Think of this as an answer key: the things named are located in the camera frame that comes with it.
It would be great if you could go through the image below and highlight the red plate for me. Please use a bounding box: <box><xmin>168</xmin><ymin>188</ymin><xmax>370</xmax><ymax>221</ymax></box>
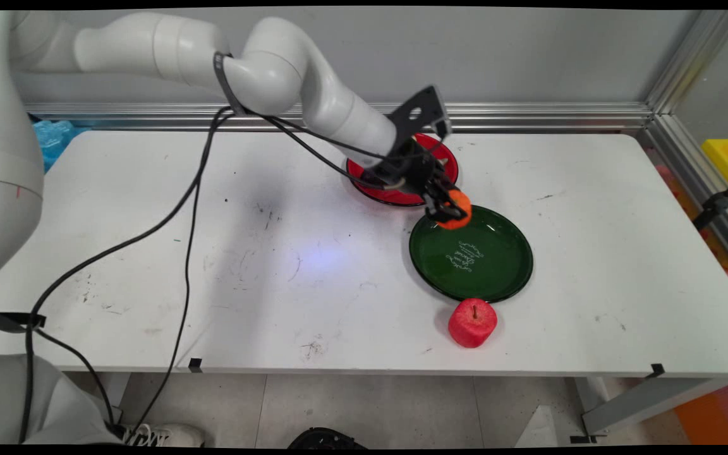
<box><xmin>346</xmin><ymin>133</ymin><xmax>459</xmax><ymax>207</ymax></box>

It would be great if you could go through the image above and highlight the orange box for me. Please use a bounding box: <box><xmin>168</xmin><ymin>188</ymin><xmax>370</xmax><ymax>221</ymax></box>
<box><xmin>674</xmin><ymin>379</ymin><xmax>728</xmax><ymax>446</ymax></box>

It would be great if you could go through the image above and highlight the white sneaker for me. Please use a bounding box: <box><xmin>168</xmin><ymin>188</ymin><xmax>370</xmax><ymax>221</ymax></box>
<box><xmin>110</xmin><ymin>422</ymin><xmax>206</xmax><ymax>449</ymax></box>

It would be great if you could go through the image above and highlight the thick black cable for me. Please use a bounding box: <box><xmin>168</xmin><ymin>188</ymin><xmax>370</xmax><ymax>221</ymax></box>
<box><xmin>20</xmin><ymin>106</ymin><xmax>238</xmax><ymax>444</ymax></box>

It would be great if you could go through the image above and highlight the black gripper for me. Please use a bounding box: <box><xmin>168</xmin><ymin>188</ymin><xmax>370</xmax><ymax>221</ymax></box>
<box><xmin>364</xmin><ymin>142</ymin><xmax>467</xmax><ymax>223</ymax></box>

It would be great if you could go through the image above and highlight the black round object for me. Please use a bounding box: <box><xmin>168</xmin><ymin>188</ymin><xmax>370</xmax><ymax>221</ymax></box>
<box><xmin>288</xmin><ymin>427</ymin><xmax>368</xmax><ymax>450</ymax></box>

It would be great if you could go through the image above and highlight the black cable clip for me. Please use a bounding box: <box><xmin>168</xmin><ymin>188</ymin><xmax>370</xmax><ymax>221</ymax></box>
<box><xmin>0</xmin><ymin>307</ymin><xmax>47</xmax><ymax>334</ymax></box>

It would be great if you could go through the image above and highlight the aluminium frame post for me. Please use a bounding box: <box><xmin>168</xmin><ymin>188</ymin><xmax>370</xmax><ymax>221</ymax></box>
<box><xmin>645</xmin><ymin>9</ymin><xmax>728</xmax><ymax>116</ymax></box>

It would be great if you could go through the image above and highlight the grey table leg brace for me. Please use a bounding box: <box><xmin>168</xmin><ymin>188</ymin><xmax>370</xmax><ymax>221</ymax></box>
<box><xmin>569</xmin><ymin>377</ymin><xmax>720</xmax><ymax>444</ymax></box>

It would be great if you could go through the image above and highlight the aluminium side frame rail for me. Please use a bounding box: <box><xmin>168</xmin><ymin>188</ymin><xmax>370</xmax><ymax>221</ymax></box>
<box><xmin>644</xmin><ymin>114</ymin><xmax>728</xmax><ymax>282</ymax></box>

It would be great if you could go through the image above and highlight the orange tangerine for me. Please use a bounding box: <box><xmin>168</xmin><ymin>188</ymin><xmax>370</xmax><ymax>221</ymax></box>
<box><xmin>437</xmin><ymin>189</ymin><xmax>473</xmax><ymax>230</ymax></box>

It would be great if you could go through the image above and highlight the green plate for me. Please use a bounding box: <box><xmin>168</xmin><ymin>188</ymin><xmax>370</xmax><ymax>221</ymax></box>
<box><xmin>409</xmin><ymin>203</ymin><xmax>534</xmax><ymax>304</ymax></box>

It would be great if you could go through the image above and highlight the blue bubble wrap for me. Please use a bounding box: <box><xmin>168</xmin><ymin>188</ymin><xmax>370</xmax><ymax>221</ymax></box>
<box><xmin>32</xmin><ymin>119</ymin><xmax>91</xmax><ymax>173</ymax></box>

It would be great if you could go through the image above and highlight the thin black cable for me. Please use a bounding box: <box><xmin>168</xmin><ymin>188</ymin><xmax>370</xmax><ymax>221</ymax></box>
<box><xmin>127</xmin><ymin>114</ymin><xmax>403</xmax><ymax>437</ymax></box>

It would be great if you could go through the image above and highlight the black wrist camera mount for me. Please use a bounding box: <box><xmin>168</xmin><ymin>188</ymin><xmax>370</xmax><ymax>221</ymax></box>
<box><xmin>387</xmin><ymin>85</ymin><xmax>452</xmax><ymax>143</ymax></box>

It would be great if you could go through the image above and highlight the horizontal aluminium frame rail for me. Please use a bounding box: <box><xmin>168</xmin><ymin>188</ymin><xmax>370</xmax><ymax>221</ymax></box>
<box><xmin>23</xmin><ymin>102</ymin><xmax>655</xmax><ymax>133</ymax></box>

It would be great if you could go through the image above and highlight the red apple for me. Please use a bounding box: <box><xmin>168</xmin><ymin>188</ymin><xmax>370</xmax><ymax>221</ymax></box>
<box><xmin>448</xmin><ymin>298</ymin><xmax>499</xmax><ymax>349</ymax></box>

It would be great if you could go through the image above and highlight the white table leg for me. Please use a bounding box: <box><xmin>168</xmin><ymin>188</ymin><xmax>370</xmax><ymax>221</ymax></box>
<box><xmin>101</xmin><ymin>372</ymin><xmax>133</xmax><ymax>425</ymax></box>

